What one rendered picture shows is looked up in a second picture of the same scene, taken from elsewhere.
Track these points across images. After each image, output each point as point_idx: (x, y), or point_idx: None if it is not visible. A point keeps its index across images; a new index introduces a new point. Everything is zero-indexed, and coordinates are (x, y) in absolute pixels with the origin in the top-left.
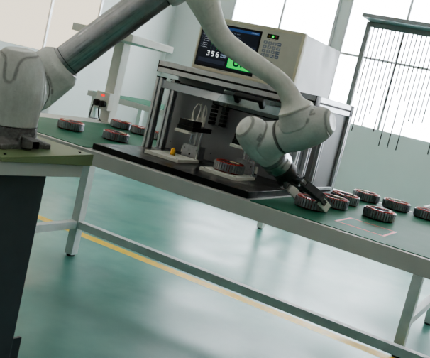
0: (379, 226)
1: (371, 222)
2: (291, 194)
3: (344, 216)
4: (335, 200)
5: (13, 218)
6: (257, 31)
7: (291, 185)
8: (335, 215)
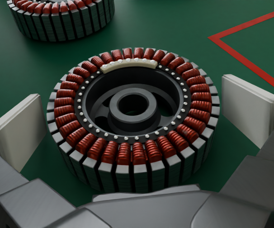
0: (271, 7)
1: (233, 6)
2: (30, 156)
3: (199, 47)
4: (100, 2)
5: None
6: None
7: (4, 139)
8: (214, 76)
